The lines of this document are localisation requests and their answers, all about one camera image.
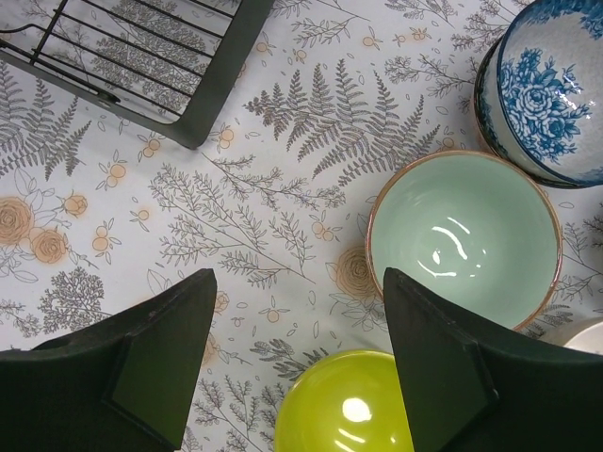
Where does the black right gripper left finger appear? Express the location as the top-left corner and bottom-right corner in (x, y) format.
(1, 269), (217, 451)

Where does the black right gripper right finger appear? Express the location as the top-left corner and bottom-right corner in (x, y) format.
(383, 268), (602, 451)

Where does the yellow-green bowl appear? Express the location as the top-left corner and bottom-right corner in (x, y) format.
(274, 350), (414, 452)

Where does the beige tan bowl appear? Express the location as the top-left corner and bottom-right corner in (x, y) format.
(563, 317), (603, 355)

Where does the celadon green bowl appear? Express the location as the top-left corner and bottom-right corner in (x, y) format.
(366, 151), (562, 331)

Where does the white blue patterned bowl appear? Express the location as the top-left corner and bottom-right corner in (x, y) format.
(497, 1), (602, 186)

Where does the floral brown leaf bowl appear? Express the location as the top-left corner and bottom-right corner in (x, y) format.
(473, 38), (554, 183)

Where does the floral table mat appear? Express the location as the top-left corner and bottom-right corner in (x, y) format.
(0, 0), (603, 452)

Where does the black wire dish rack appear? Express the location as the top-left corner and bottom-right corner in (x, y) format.
(1, 0), (272, 149)

